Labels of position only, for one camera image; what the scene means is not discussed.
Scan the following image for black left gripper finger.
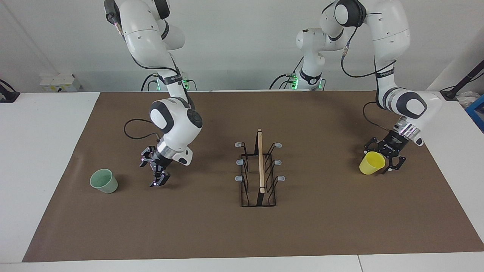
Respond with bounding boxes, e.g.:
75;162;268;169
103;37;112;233
383;155;407;175
364;137;382;152

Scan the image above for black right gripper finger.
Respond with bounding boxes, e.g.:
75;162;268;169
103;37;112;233
141;146;156;168
149;168;171;188

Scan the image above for yellow plastic cup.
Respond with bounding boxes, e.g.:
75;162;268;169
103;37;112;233
359;151;386;175

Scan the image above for pale green plastic cup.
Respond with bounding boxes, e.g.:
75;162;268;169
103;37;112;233
90;168;118;194

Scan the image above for brown table mat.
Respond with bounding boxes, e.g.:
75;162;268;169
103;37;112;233
22;91;484;262

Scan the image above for white plastic bag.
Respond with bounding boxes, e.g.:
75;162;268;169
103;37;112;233
457;92;479;108

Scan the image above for blue box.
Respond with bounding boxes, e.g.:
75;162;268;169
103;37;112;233
465;94;484;133

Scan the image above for white power strip box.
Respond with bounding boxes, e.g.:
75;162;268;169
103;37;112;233
40;74;82;92

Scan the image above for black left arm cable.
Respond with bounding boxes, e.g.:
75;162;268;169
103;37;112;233
321;2;397;133

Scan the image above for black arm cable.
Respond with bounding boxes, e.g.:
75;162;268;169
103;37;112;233
321;2;397;133
108;13;195;141

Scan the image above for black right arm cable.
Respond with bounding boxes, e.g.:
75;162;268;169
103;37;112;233
108;13;195;141

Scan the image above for black right base cables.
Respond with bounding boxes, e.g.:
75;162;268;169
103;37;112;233
141;73;197;91

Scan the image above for black base cables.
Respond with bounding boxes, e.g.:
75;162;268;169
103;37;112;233
269;57;304;90
141;73;197;91

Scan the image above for black wire cup rack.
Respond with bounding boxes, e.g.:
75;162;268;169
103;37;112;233
234;128;286;207

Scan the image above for black left base cables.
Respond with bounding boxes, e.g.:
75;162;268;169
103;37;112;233
269;57;304;90

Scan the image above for black clamp mount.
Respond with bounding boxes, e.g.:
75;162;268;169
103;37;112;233
0;79;20;103

